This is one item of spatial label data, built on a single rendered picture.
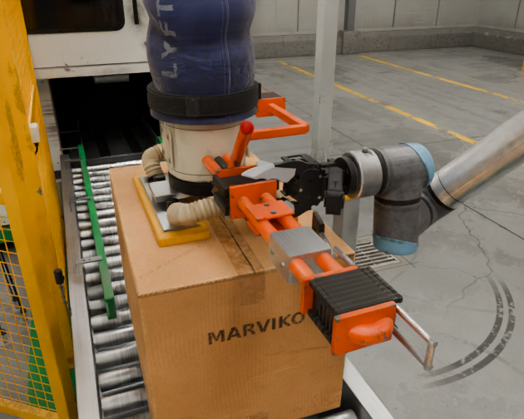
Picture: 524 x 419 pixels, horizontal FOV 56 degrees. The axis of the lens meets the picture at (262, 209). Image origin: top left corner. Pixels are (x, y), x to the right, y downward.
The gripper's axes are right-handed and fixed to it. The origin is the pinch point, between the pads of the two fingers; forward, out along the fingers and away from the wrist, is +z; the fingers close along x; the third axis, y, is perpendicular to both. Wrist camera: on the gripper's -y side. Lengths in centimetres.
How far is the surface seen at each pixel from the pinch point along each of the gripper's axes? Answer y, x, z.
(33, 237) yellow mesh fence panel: 66, -33, 42
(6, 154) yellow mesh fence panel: 64, -8, 43
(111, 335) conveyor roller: 56, -66, 26
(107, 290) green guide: 67, -57, 24
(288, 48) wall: 852, -102, -389
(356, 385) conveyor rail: 7, -61, -31
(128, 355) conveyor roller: 46, -67, 22
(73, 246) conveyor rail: 109, -61, 34
